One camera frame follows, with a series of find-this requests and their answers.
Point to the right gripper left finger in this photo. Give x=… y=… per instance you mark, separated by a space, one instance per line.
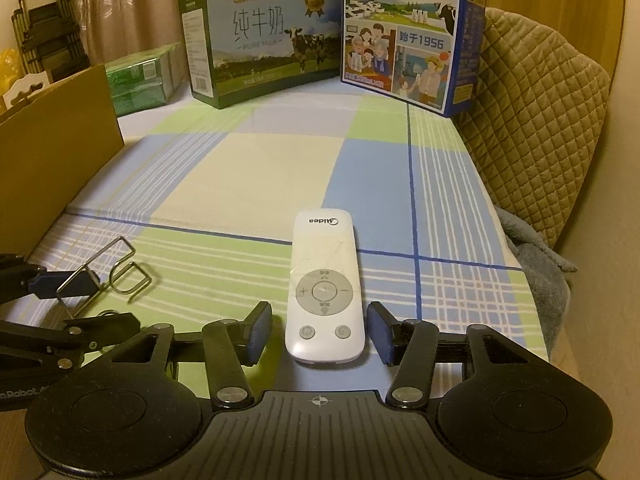
x=248 y=337

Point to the green milk carton box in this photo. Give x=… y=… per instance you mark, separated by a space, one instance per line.
x=238 y=50

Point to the small cardboard box with handle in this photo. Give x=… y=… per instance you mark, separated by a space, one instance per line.
x=24 y=88

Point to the checkered bed sheet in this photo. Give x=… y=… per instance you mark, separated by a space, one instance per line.
x=209 y=197

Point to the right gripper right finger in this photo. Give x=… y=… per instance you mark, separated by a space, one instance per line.
x=412 y=341

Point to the quilted tan cushion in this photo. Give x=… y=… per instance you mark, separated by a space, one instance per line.
x=535 y=120

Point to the black folding step ladder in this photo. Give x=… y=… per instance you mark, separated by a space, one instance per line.
x=48 y=39

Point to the yellow plastic bag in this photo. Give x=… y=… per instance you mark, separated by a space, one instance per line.
x=11 y=69

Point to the blue milk carton box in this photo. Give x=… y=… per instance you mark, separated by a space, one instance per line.
x=424 y=52

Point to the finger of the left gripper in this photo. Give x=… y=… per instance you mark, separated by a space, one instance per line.
x=20 y=279
x=77 y=334

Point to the metal wire puzzle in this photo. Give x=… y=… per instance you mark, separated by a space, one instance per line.
x=125 y=277

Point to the white Midea remote control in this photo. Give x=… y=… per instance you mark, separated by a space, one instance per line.
x=324 y=318

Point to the brown cardboard box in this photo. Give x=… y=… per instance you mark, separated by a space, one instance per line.
x=52 y=144

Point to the grey blanket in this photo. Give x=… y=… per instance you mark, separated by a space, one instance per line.
x=545 y=273

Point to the green packaged carton stack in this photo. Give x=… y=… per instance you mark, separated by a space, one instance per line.
x=146 y=79

